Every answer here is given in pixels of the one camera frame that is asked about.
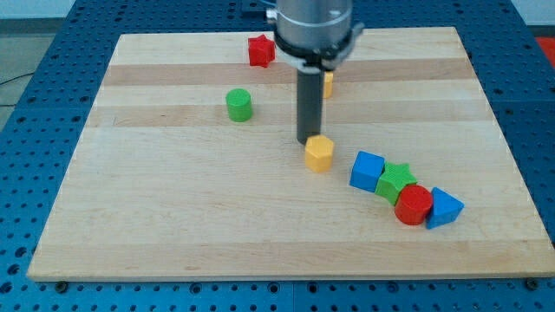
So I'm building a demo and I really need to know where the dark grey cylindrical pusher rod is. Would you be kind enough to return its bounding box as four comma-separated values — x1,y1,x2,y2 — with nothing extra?
297,70,324,144

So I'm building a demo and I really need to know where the white tool mounting flange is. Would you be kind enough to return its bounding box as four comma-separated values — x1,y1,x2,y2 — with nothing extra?
273,23,364,73

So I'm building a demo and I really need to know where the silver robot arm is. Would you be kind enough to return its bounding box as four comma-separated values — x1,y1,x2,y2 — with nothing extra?
266,0,364,145

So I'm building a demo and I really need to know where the red star block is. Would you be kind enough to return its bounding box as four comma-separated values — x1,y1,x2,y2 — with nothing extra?
247,35,276,68

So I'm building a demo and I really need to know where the blue cube block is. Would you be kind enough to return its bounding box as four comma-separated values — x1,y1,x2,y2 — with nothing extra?
349,151,385,192

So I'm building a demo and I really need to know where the green star block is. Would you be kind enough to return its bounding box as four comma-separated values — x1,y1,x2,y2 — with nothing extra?
375,161,418,205

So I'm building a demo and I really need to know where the yellow block behind rod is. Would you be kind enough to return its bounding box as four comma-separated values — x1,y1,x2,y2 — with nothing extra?
323,71,334,99

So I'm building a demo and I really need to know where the yellow hexagon block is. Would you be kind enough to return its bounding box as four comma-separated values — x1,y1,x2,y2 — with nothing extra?
304,134,335,172

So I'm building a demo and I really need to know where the green cylinder block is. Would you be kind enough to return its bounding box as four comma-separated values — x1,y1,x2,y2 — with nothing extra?
225,88,252,122

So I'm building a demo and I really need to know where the wooden board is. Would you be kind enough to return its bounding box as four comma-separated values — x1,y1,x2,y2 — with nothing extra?
28,27,554,282

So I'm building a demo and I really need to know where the red cylinder block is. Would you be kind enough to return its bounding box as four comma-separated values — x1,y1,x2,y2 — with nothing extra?
395,185,433,225

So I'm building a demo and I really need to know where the blue triangle block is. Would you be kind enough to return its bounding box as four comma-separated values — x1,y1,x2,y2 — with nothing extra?
426,187,465,230

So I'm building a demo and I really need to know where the black cable on floor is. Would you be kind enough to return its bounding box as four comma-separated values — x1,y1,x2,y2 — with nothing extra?
0,71,35,87

